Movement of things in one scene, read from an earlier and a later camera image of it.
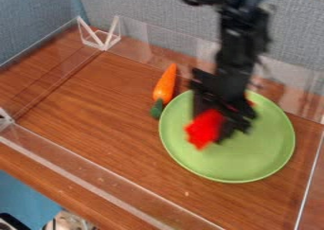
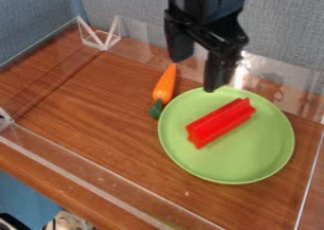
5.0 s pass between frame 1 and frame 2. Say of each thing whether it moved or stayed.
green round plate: stayed
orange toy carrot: stayed
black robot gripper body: moved
